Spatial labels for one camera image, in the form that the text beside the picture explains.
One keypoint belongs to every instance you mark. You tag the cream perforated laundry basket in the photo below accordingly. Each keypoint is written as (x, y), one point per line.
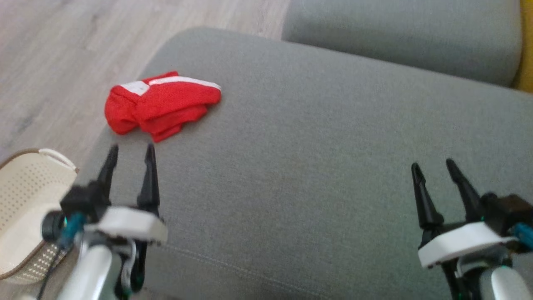
(25, 200)

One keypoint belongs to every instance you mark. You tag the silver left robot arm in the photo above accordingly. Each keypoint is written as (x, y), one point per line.
(91, 271)

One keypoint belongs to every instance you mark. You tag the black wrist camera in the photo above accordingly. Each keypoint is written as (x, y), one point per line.
(506, 210)
(81, 202)

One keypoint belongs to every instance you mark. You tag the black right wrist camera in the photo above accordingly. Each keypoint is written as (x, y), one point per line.
(506, 210)

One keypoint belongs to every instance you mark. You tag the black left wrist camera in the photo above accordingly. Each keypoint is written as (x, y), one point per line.
(81, 202)

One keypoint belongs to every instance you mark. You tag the grey sofa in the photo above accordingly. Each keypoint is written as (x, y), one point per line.
(312, 166)

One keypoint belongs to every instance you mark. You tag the grey sofa back cushion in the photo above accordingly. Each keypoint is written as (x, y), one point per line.
(395, 37)

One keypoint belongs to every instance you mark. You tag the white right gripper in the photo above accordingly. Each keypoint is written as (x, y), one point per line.
(458, 243)

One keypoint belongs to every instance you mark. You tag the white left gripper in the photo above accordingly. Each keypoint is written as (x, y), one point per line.
(133, 223)

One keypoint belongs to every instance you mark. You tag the red shorts white stripe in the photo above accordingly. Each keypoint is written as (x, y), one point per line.
(166, 104)

